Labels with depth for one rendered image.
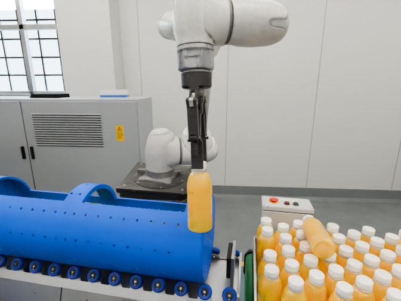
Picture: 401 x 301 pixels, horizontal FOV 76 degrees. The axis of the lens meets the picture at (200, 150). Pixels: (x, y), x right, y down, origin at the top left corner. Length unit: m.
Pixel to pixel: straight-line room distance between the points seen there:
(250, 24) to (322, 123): 3.19
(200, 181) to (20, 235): 0.63
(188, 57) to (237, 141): 3.01
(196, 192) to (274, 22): 0.45
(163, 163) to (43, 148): 1.68
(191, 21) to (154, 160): 0.86
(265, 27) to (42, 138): 2.41
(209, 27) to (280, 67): 2.97
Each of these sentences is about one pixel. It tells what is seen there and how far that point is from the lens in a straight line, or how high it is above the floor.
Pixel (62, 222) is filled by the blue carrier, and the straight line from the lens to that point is 0.93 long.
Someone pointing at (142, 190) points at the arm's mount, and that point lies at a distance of 1.33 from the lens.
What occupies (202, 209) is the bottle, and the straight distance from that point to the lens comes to 0.67.
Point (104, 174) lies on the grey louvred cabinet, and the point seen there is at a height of 0.75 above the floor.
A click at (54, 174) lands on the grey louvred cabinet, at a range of 2.85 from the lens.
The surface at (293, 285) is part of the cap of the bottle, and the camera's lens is 0.78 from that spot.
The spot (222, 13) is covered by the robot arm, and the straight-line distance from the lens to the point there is 0.65.
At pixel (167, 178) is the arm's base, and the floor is 1.09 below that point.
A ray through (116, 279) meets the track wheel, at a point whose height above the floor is 0.97.
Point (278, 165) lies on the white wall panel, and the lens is 3.76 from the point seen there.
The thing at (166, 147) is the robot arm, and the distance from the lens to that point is 1.33.
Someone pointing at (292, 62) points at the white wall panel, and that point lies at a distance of 3.62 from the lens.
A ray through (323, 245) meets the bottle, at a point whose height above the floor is 1.12.
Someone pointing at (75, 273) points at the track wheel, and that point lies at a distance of 1.04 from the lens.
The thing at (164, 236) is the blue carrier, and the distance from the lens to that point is 0.78.
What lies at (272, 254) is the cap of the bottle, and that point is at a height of 1.08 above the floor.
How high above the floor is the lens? 1.58
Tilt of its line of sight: 15 degrees down
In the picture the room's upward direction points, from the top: straight up
